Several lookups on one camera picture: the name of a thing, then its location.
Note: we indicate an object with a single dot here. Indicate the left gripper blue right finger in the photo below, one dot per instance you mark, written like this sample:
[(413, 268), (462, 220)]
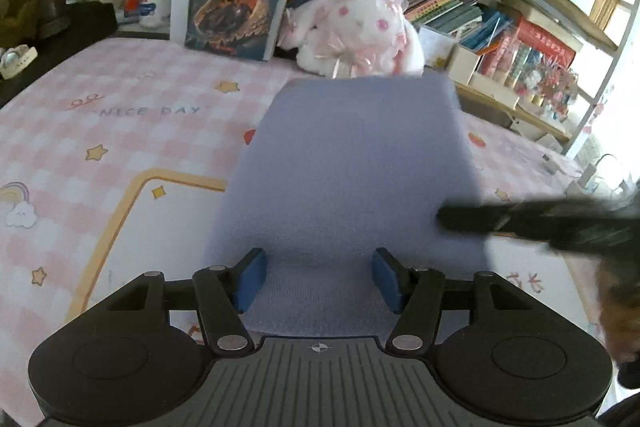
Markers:
[(391, 278)]

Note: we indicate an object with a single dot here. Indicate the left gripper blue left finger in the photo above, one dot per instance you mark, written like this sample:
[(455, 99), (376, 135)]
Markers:
[(248, 276)]

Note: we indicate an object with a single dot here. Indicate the purple and pink sweater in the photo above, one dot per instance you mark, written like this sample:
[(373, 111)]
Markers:
[(337, 169)]

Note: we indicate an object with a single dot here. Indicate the person's right hand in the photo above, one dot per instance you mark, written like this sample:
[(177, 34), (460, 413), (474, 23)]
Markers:
[(619, 323)]

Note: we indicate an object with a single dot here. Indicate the white charger plug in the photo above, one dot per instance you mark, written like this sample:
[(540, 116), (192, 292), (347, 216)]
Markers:
[(592, 182)]

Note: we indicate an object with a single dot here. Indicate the pink checkered cartoon table mat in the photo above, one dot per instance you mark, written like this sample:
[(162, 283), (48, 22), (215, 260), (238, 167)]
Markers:
[(115, 163)]

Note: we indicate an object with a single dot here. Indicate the white pen holder box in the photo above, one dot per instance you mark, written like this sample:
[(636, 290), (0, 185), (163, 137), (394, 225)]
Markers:
[(462, 64)]

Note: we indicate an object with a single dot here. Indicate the pink white plush bunny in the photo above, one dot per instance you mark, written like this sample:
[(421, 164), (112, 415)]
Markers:
[(352, 38)]

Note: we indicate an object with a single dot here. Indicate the white jar green lid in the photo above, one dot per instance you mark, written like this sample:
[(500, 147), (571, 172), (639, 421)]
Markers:
[(154, 13)]

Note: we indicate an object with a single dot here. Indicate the black speaker box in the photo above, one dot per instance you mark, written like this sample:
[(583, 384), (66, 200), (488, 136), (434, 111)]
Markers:
[(90, 22)]

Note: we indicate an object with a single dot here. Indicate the white smart watch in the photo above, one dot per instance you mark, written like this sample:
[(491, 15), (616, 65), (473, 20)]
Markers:
[(15, 60)]

